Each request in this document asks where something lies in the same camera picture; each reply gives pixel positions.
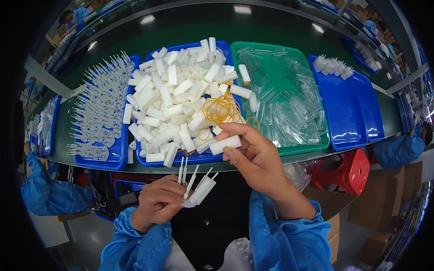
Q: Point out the person's left hand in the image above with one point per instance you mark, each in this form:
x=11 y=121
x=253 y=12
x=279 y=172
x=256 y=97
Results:
x=154 y=203

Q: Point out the person's right hand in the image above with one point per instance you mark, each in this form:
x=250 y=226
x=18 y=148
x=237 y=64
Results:
x=261 y=159

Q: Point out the white plastic cap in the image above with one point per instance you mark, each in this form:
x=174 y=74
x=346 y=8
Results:
x=127 y=113
x=241 y=91
x=244 y=74
x=225 y=144
x=253 y=102

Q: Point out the bundle of translucent plastic applicators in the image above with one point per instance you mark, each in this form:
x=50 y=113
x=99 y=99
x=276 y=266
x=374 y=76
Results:
x=201 y=191

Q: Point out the clear plastic bag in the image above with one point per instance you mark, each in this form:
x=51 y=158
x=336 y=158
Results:
x=298 y=176

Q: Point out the blue crate with black items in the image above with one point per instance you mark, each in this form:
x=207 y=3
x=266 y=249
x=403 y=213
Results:
x=108 y=196

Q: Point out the pile of clear plastic tubes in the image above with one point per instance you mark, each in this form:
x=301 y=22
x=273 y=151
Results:
x=291 y=105

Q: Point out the heap of yellow rubber bands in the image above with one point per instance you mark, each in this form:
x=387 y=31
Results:
x=220 y=108

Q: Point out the red plastic stool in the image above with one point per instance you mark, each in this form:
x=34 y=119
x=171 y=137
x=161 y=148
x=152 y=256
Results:
x=346 y=172

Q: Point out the brown cardboard carton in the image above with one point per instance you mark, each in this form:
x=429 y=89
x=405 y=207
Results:
x=383 y=200
x=334 y=216
x=374 y=249

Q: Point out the green plastic tray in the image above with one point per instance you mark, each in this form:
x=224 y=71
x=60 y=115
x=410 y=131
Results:
x=268 y=64

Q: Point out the person's legs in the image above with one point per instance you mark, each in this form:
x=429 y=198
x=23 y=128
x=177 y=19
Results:
x=237 y=257

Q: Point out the pile of white plastic caps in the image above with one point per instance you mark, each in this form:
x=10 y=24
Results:
x=166 y=101

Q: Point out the rows of translucent plastic applicators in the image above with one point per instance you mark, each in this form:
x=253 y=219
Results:
x=101 y=101

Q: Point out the group of assembled white pieces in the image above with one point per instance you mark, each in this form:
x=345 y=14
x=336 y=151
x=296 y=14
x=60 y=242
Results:
x=332 y=66

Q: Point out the blue tray with plastic parts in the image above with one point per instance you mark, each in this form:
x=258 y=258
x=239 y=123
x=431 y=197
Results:
x=47 y=125

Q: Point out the blue tray with white pieces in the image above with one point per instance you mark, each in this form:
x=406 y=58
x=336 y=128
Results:
x=364 y=56

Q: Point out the long row of plastic parts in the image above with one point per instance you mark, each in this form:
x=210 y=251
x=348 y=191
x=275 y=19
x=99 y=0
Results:
x=61 y=50

